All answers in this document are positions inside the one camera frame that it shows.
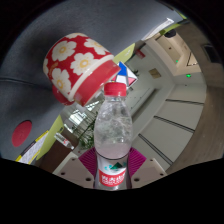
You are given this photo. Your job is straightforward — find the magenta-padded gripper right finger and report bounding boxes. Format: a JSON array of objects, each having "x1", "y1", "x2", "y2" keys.
[{"x1": 127, "y1": 147, "x2": 168, "y2": 190}]

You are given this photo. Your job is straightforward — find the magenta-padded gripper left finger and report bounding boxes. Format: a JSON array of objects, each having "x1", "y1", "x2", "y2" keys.
[{"x1": 52, "y1": 147, "x2": 98, "y2": 190}]

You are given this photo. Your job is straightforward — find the clear red-capped water bottle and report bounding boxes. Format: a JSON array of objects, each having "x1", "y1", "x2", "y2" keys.
[{"x1": 93, "y1": 81, "x2": 134, "y2": 191}]

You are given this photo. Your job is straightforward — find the small clear drink bottle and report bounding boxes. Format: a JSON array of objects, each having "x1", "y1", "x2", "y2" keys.
[{"x1": 54, "y1": 132, "x2": 76, "y2": 150}]

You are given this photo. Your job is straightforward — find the lime green table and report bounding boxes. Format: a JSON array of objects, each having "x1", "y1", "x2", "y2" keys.
[
  {"x1": 113, "y1": 42, "x2": 137, "y2": 65},
  {"x1": 34, "y1": 114, "x2": 66, "y2": 161}
]

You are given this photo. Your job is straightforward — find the flat round red coaster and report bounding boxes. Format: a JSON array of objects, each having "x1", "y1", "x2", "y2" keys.
[{"x1": 11, "y1": 120, "x2": 34, "y2": 148}]

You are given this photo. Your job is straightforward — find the red blue white triangle box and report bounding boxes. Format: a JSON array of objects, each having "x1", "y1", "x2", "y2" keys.
[{"x1": 111, "y1": 60, "x2": 139, "y2": 88}]

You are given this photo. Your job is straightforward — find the red floral mug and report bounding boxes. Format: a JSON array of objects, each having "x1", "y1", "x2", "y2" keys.
[{"x1": 42, "y1": 32, "x2": 122, "y2": 107}]

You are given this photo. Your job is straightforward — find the red fire extinguisher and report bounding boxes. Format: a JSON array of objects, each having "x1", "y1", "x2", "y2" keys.
[{"x1": 134, "y1": 49, "x2": 146, "y2": 59}]

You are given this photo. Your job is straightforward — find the framed wall picture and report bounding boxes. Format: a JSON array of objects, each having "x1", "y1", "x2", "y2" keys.
[{"x1": 148, "y1": 68, "x2": 162, "y2": 80}]

